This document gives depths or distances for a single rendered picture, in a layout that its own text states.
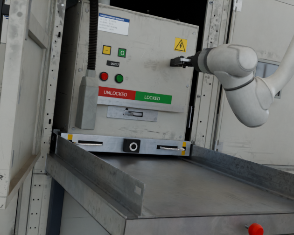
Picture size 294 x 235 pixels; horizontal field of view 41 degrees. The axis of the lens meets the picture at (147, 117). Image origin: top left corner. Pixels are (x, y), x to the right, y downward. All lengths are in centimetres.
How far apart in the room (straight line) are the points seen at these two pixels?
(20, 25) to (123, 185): 39
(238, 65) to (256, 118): 20
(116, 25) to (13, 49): 75
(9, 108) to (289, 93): 143
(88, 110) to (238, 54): 51
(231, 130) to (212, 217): 88
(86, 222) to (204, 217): 72
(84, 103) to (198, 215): 60
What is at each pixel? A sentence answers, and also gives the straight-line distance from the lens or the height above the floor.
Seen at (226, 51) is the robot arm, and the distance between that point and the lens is 122.
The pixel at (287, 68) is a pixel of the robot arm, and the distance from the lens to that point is 136.
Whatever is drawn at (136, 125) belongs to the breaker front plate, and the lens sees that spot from 151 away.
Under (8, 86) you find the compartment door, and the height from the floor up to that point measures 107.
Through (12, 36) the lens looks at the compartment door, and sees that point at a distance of 79.
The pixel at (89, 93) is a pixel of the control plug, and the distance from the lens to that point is 132.
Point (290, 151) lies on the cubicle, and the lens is 200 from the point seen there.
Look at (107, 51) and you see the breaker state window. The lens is 146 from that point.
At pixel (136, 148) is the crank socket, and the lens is 149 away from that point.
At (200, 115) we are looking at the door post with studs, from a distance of 166.
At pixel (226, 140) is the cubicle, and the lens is 173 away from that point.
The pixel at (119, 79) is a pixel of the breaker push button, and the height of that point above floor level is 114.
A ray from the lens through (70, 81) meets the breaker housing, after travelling 145.
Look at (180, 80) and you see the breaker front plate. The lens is 159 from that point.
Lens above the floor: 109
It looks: 3 degrees down
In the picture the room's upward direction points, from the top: 7 degrees clockwise
